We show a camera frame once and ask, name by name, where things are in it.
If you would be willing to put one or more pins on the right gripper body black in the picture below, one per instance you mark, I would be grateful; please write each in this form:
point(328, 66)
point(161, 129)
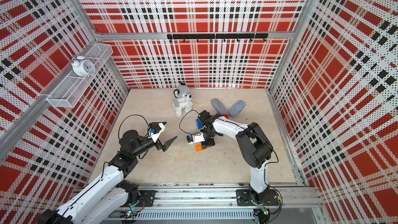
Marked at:
point(209, 137)

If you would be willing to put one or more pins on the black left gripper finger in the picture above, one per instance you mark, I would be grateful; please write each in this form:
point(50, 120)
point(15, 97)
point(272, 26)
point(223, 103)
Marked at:
point(168, 143)
point(160, 123)

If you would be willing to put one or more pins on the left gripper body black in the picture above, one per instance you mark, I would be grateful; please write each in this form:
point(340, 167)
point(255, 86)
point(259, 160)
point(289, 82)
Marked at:
point(158, 144)

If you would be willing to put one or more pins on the long orange lego brick front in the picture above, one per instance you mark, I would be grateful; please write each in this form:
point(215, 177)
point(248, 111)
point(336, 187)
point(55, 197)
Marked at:
point(199, 148)

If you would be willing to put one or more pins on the blue square lego brick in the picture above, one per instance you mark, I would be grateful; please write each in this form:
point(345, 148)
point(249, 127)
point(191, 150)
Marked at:
point(199, 124)

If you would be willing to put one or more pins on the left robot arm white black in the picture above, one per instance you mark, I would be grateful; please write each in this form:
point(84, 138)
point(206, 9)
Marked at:
point(110, 190)

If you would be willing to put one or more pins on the purple grey oval case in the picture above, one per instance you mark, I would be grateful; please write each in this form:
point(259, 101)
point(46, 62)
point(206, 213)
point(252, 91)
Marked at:
point(219, 107)

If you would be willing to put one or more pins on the grey white husky plush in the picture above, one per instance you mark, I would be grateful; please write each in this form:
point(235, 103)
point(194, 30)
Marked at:
point(183, 99)

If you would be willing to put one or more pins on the blue grey oval case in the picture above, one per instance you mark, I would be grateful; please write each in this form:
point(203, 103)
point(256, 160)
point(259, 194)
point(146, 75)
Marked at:
point(237, 108)

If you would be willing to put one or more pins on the white alarm clock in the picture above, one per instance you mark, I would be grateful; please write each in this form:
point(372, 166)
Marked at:
point(83, 67)

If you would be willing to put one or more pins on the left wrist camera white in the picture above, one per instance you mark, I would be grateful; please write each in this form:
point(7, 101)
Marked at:
point(155, 131)

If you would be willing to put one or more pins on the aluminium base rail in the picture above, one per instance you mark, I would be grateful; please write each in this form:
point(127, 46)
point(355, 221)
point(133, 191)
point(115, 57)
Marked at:
point(281, 203)

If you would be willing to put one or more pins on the white wire mesh shelf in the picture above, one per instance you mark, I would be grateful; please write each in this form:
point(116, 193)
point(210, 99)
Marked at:
point(69, 91)

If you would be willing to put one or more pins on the black hook rail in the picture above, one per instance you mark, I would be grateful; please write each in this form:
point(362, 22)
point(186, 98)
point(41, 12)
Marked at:
point(217, 36)

